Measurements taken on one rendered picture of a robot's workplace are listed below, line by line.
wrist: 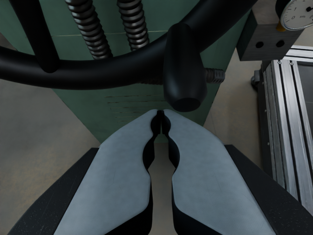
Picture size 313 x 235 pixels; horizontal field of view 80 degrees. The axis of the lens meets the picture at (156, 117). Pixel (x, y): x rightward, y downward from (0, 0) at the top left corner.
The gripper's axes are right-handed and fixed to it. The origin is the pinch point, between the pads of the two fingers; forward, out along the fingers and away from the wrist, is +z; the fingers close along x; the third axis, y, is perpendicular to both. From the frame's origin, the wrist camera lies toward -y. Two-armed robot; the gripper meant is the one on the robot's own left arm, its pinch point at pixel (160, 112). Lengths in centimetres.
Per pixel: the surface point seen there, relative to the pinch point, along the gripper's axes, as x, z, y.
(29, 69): -11.2, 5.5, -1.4
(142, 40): -1.8, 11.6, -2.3
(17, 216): -59, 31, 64
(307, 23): 20.4, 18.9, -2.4
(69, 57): -18.9, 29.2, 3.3
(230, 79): 37, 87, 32
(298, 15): 18.5, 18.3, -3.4
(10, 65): -12.5, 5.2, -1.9
